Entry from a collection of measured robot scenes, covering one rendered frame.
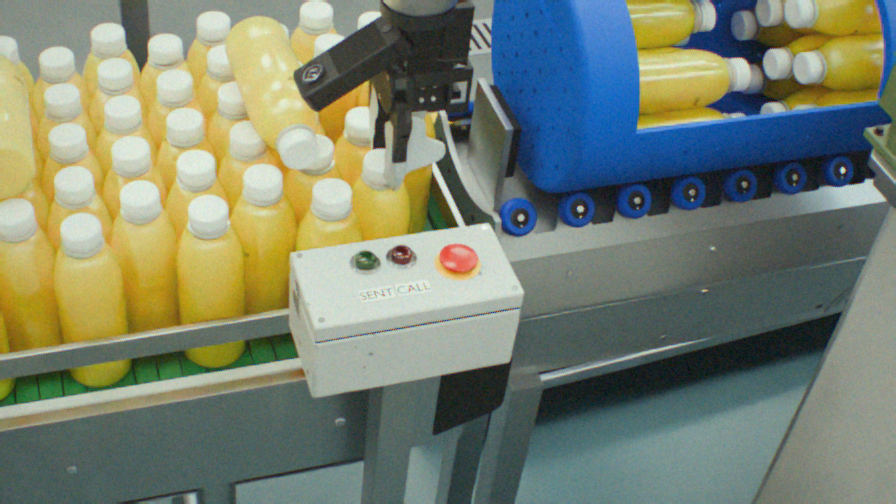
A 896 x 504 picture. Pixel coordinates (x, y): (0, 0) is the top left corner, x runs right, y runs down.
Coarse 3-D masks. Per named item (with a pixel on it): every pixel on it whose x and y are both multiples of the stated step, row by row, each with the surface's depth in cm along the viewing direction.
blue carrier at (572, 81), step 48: (528, 0) 139; (576, 0) 128; (624, 0) 130; (720, 0) 160; (528, 48) 141; (576, 48) 128; (624, 48) 129; (720, 48) 163; (768, 48) 166; (528, 96) 143; (576, 96) 130; (624, 96) 130; (528, 144) 146; (576, 144) 132; (624, 144) 133; (672, 144) 136; (720, 144) 138; (768, 144) 141; (816, 144) 145; (864, 144) 149
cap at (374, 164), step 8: (368, 152) 126; (376, 152) 126; (384, 152) 126; (368, 160) 125; (376, 160) 125; (384, 160) 125; (368, 168) 124; (376, 168) 124; (384, 168) 124; (368, 176) 125; (376, 176) 124; (384, 184) 125
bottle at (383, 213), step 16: (352, 192) 128; (368, 192) 126; (384, 192) 126; (400, 192) 127; (352, 208) 128; (368, 208) 126; (384, 208) 126; (400, 208) 127; (368, 224) 127; (384, 224) 127; (400, 224) 128; (368, 240) 129
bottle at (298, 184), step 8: (304, 168) 126; (328, 168) 127; (336, 168) 129; (288, 176) 128; (296, 176) 127; (304, 176) 127; (312, 176) 127; (320, 176) 127; (328, 176) 127; (336, 176) 128; (288, 184) 128; (296, 184) 127; (304, 184) 127; (312, 184) 126; (288, 192) 128; (296, 192) 127; (304, 192) 127; (296, 200) 127; (304, 200) 127; (296, 208) 128; (304, 208) 128; (296, 216) 128
